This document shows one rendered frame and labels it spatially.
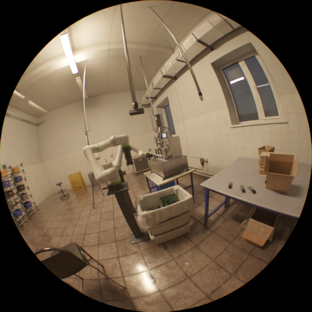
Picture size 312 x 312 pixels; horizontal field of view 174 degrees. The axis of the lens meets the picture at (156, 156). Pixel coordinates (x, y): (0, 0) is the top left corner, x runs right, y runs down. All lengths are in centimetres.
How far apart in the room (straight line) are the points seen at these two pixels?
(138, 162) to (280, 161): 463
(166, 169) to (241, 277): 181
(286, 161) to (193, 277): 140
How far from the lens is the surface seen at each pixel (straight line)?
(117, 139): 101
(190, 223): 150
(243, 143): 238
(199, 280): 138
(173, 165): 161
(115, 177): 118
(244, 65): 297
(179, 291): 137
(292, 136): 226
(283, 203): 111
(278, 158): 110
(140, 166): 476
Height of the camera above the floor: 136
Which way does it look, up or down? 8 degrees down
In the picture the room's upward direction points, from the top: 12 degrees counter-clockwise
